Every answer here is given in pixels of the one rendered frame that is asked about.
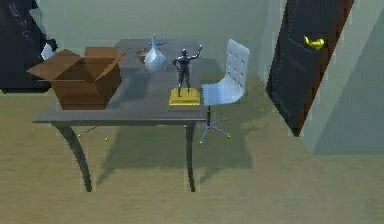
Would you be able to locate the grey table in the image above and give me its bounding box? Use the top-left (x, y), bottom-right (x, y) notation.
top-left (32, 38), bottom-right (210, 193)

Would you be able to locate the silver glass vase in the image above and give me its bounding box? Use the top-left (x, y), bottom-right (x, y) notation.
top-left (143, 33), bottom-right (169, 73)

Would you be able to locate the brown bowl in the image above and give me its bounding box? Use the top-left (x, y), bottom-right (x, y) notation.
top-left (135, 48), bottom-right (150, 63)

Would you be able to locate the dark room door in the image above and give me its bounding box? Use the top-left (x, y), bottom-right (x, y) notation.
top-left (265, 0), bottom-right (355, 138)

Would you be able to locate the dark statue on gold base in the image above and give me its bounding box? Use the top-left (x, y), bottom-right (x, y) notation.
top-left (168, 44), bottom-right (204, 108)

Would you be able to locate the black cabinet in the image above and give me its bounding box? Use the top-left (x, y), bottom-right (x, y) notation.
top-left (0, 0), bottom-right (58, 94)

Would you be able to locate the brown cardboard box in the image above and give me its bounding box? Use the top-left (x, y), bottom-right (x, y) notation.
top-left (26, 46), bottom-right (127, 111)

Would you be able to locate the yellow door handle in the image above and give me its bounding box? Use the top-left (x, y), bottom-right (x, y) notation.
top-left (303, 35), bottom-right (326, 51)

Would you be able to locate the white office chair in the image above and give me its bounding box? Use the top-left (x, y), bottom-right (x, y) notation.
top-left (198, 38), bottom-right (251, 145)

